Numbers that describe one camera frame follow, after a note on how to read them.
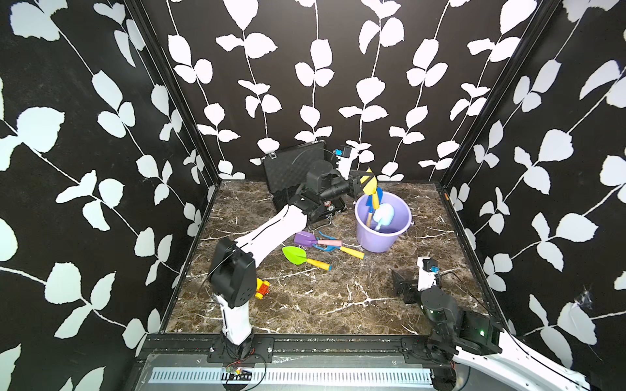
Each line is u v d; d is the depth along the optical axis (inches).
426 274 24.6
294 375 27.6
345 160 26.0
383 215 38.1
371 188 29.6
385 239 36.4
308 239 39.1
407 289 25.6
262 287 32.9
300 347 29.9
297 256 37.4
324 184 24.6
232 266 19.2
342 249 38.2
